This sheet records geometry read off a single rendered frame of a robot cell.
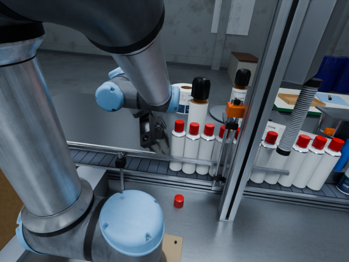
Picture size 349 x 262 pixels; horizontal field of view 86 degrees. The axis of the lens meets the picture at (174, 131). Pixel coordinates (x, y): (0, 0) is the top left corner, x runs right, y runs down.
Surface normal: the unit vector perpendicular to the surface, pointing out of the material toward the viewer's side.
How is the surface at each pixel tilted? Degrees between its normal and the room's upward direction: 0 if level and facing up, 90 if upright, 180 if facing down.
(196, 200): 0
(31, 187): 96
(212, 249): 0
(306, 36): 90
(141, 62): 137
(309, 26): 90
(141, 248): 88
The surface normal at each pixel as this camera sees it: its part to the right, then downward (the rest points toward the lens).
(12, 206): 0.99, 0.12
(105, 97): -0.11, 0.47
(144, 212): 0.20, -0.85
